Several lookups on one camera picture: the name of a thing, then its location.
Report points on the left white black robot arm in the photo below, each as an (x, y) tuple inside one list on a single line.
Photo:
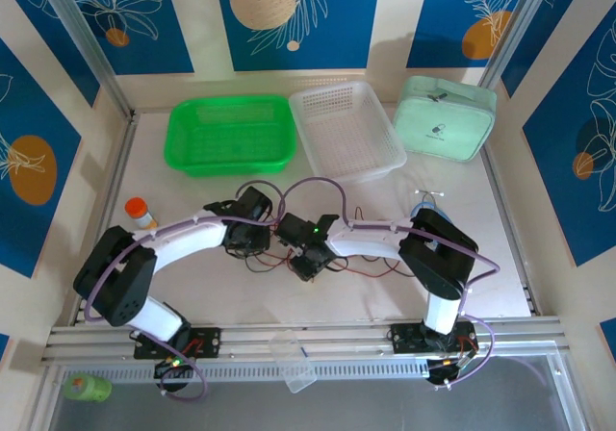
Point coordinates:
[(187, 241)]

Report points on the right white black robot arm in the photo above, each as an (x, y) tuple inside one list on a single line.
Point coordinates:
[(366, 241)]

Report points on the green plastic basket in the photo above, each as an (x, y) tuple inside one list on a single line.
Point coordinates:
[(226, 135)]

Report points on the white plastic basket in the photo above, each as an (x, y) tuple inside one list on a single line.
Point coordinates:
[(346, 128)]

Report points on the orange lid pill bottle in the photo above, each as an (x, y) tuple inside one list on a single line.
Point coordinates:
[(139, 214)]

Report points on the blue stethoscope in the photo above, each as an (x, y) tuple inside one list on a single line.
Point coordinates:
[(426, 204)]

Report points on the clear plastic container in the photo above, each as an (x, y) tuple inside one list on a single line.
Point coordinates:
[(293, 363)]

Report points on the mint green zip pouch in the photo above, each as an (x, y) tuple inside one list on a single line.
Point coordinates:
[(443, 123)]

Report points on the black controller board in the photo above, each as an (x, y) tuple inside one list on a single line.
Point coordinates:
[(180, 372), (443, 371)]

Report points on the green tape roll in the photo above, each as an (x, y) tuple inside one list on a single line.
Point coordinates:
[(86, 387)]

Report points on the aluminium front rail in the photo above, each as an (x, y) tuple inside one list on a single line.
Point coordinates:
[(337, 339)]

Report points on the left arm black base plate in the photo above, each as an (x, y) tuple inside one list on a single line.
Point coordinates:
[(207, 342)]

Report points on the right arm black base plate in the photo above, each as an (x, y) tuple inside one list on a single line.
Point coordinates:
[(404, 337)]

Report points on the aluminium corner post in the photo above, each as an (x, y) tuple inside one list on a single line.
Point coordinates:
[(86, 41), (512, 27)]

